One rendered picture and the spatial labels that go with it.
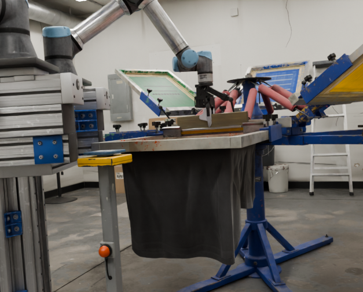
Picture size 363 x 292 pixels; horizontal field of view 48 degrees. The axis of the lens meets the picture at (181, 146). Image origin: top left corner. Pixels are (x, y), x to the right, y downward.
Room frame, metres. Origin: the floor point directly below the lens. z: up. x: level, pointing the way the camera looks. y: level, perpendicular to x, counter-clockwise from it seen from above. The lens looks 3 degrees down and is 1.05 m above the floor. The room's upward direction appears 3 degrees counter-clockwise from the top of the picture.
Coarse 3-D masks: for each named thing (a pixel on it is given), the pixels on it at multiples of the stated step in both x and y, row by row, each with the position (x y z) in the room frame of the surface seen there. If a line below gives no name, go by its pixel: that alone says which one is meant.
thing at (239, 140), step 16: (96, 144) 1.55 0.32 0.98; (112, 144) 1.53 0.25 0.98; (128, 144) 1.50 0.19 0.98; (144, 144) 1.48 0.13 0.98; (160, 144) 1.45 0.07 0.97; (176, 144) 1.43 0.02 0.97; (192, 144) 1.40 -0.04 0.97; (208, 144) 1.38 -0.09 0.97; (224, 144) 1.36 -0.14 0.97; (240, 144) 1.34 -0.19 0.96
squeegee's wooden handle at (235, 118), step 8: (232, 112) 1.95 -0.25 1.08; (240, 112) 1.93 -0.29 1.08; (184, 120) 2.05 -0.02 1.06; (192, 120) 2.03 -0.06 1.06; (200, 120) 2.01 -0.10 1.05; (216, 120) 1.98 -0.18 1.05; (224, 120) 1.97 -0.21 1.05; (232, 120) 1.95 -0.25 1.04; (240, 120) 1.93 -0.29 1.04; (184, 128) 2.05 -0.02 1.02; (192, 128) 2.03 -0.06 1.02
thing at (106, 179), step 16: (80, 160) 1.30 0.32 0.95; (96, 160) 1.27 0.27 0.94; (112, 160) 1.26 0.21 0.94; (128, 160) 1.35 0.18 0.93; (112, 176) 1.33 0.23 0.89; (112, 192) 1.33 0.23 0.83; (112, 208) 1.32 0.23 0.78; (112, 224) 1.32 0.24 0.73; (112, 240) 1.31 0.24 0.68; (112, 256) 1.30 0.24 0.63; (112, 272) 1.32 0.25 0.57; (112, 288) 1.32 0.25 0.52
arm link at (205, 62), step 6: (198, 54) 1.99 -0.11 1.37; (204, 54) 1.98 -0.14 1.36; (210, 54) 1.99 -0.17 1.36; (198, 60) 1.97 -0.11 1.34; (204, 60) 1.98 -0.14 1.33; (210, 60) 1.99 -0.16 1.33; (198, 66) 1.98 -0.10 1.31; (204, 66) 1.98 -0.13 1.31; (210, 66) 1.99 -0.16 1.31; (198, 72) 2.00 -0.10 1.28; (204, 72) 1.98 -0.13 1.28; (210, 72) 1.99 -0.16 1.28
